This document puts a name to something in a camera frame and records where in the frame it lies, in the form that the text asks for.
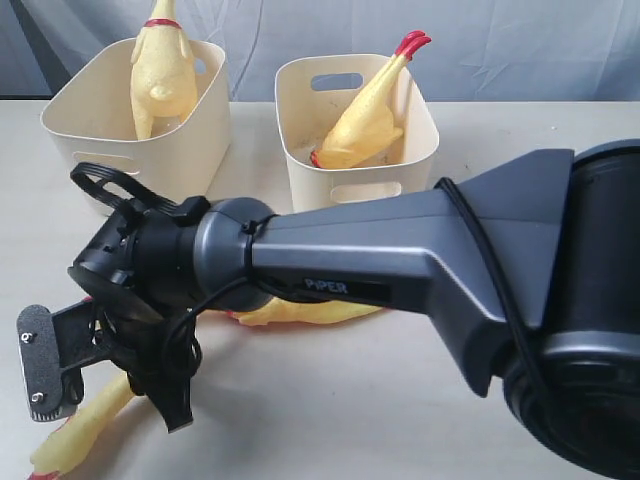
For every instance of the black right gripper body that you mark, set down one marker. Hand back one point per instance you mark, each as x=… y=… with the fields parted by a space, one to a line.
x=139 y=271

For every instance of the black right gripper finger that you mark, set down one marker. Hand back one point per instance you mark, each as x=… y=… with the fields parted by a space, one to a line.
x=172 y=399

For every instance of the yellow rubber chicken red collar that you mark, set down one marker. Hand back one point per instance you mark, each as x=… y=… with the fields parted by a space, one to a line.
x=163 y=78

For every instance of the headless yellow rubber chicken body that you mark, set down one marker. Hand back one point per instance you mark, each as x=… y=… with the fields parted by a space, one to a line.
x=367 y=126

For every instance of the detached yellow chicken head neck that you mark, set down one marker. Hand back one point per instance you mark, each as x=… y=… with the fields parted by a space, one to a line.
x=69 y=445

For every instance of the whole yellow rubber chicken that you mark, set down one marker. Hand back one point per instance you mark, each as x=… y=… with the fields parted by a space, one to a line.
x=282 y=311

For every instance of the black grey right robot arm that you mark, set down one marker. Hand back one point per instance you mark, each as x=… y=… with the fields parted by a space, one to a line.
x=528 y=271

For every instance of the cream bin marked O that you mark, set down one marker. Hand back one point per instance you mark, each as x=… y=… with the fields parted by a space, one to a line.
x=90 y=119

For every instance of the cream bin marked X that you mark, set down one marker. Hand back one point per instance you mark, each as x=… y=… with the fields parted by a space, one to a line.
x=312 y=93

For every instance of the white backdrop curtain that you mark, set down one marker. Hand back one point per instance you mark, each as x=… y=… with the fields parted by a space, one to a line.
x=480 y=50

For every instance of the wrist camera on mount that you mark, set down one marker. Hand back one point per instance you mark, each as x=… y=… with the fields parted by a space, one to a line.
x=54 y=347

